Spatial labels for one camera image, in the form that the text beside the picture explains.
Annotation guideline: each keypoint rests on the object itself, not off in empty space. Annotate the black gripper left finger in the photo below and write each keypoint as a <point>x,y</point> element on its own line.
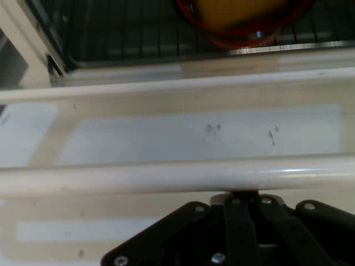
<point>177,230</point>

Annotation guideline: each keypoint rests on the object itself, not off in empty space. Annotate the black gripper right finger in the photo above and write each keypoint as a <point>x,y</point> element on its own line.
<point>313,224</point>

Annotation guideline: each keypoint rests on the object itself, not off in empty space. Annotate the red bowl in oven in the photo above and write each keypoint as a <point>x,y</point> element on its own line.
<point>238,38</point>

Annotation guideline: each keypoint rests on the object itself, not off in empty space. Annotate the cream toaster oven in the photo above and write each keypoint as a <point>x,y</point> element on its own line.
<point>26,44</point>

